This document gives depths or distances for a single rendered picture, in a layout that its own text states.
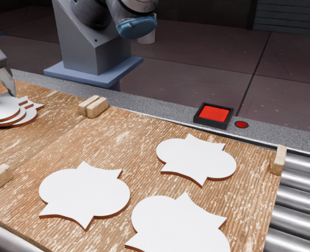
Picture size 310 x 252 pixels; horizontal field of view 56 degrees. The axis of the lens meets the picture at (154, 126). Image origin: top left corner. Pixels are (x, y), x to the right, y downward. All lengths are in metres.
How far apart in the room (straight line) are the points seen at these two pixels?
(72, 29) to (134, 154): 0.60
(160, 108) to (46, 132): 0.27
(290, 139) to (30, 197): 0.51
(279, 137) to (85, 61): 0.67
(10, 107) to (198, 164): 0.42
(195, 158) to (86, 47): 0.62
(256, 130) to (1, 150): 0.52
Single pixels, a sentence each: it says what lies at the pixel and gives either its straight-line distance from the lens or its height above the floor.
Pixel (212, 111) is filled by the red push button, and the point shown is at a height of 0.93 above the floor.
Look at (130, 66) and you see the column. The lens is 1.10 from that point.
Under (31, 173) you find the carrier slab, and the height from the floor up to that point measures 0.94.
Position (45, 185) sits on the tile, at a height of 0.94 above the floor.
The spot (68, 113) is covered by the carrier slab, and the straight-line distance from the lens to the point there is 0.69.
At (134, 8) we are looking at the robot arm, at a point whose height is 1.11.
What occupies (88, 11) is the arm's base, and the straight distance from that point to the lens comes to 1.02.
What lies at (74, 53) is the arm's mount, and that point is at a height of 0.94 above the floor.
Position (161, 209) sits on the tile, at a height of 0.94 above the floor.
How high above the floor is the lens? 1.27
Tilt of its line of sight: 33 degrees down
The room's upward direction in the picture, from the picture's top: straight up
